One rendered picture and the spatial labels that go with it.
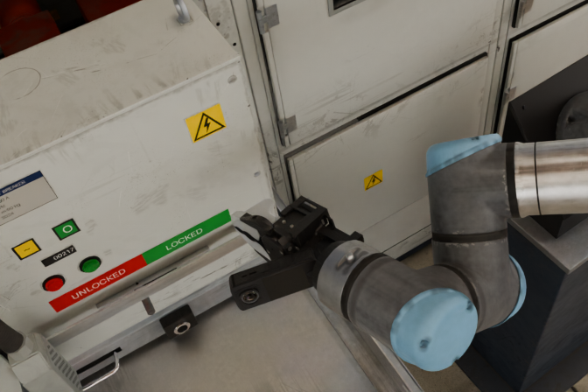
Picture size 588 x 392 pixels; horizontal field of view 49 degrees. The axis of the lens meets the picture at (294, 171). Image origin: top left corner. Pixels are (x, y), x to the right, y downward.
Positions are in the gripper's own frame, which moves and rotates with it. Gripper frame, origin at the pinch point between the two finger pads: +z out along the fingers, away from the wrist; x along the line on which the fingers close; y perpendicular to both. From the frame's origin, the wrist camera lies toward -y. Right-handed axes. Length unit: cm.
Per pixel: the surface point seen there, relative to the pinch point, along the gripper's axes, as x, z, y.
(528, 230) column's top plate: -50, -7, 57
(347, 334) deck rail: -38.2, -0.4, 10.1
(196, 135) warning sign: 10.1, 8.8, 4.1
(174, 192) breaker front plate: 1.7, 12.8, -1.7
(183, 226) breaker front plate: -6.5, 15.3, -2.5
